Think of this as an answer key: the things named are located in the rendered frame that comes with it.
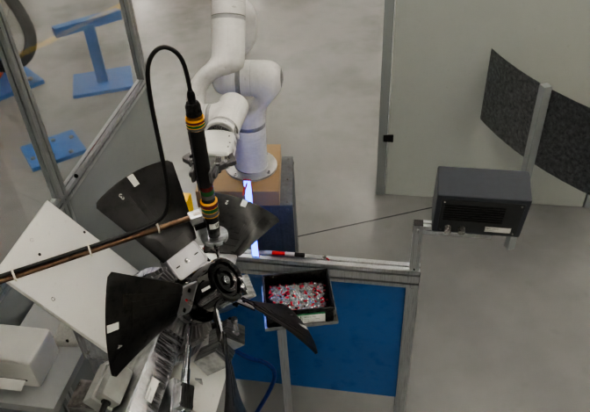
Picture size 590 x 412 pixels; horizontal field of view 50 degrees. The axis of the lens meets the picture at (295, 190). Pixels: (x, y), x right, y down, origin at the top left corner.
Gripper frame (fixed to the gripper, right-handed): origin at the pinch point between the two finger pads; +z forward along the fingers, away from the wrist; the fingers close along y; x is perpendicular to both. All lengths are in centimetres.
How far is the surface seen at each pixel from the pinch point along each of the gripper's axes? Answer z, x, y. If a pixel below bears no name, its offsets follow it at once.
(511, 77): -161, -59, -96
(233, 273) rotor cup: 6.8, -26.4, -6.0
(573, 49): -179, -52, -125
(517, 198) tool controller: -29, -25, -79
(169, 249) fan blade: 7.0, -19.6, 9.8
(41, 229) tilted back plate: 9.3, -13.8, 41.4
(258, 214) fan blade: -21.2, -30.7, -6.4
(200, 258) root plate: 6.1, -22.7, 2.3
